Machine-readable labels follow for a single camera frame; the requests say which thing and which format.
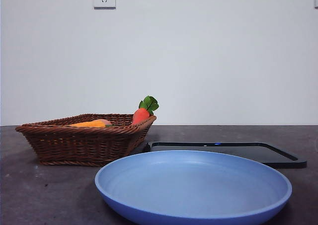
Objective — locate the orange corn cob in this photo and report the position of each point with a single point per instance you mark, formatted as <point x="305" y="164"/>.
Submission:
<point x="89" y="124"/>

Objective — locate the blue round plate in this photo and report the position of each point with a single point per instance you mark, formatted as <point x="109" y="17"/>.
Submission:
<point x="193" y="185"/>

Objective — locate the brown wicker basket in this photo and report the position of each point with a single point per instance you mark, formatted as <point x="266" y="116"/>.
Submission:
<point x="82" y="145"/>

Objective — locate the orange toy carrot green leaves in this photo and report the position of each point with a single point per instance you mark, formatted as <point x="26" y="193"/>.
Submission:
<point x="140" y="115"/>

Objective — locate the green chili pepper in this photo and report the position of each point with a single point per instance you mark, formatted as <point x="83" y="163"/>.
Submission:
<point x="109" y="126"/>

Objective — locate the pale pink egg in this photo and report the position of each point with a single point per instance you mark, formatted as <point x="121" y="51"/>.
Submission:
<point x="107" y="122"/>

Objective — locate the black rectangular tray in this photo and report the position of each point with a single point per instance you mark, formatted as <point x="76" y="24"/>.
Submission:
<point x="273" y="155"/>

